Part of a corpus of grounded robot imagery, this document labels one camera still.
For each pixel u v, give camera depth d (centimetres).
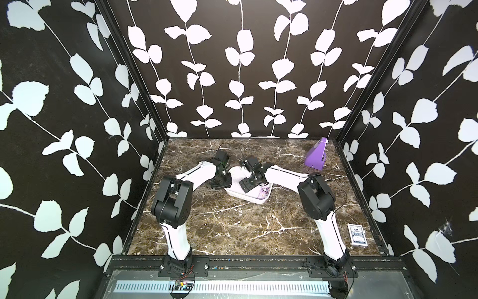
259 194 95
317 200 55
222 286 70
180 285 70
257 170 78
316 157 104
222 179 82
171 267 68
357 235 82
